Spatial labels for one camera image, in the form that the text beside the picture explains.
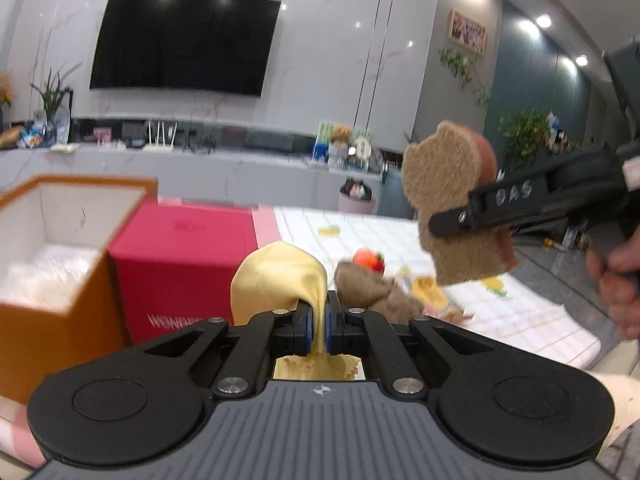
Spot white plastic packet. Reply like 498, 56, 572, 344
52, 109, 71, 144

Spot red square box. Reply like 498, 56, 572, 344
107, 202, 259, 347

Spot hanging vine plant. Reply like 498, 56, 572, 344
438, 47, 494, 107

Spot cream fabric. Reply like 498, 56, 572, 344
592, 371, 640, 480

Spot lemon print checked tablecloth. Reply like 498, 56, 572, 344
272, 205, 604, 372

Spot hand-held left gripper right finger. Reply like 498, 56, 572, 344
324, 292, 517, 397

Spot bear-shaped brown sponge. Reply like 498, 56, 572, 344
372, 287, 427, 325
333, 259, 402, 307
401, 119, 521, 288

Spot pink printed tablecloth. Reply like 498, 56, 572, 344
0, 197, 281, 468

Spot white router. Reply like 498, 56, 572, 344
142, 119, 176, 152

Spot framed wall picture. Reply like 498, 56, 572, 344
447, 8, 489, 57

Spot yellow cloth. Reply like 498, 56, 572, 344
229, 240, 364, 382

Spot black wall television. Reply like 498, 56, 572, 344
88, 0, 283, 99

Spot white fluffy cloth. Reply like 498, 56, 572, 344
0, 244, 102, 312

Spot pink bin with black bag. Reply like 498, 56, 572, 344
338, 177, 377, 216

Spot white marble television console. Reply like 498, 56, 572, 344
0, 117, 385, 211

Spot green leafy plant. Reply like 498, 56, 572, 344
29, 62, 84, 126

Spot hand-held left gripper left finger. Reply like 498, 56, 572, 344
125, 300, 314, 400

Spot orange cardboard box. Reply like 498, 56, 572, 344
0, 174, 160, 407

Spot orange crochet fruit toy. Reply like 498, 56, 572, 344
352, 249, 387, 275

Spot green blue picture board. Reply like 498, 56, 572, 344
315, 120, 374, 162

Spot person's right hand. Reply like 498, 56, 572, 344
585, 232, 640, 342

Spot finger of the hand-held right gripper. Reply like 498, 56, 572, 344
504, 209, 592, 247
428, 147, 627, 239

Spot black cables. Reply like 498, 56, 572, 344
182, 129, 217, 155

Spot yellow printed packet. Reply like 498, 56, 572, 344
407, 274, 451, 314

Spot large green bushy plant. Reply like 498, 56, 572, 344
499, 109, 552, 167

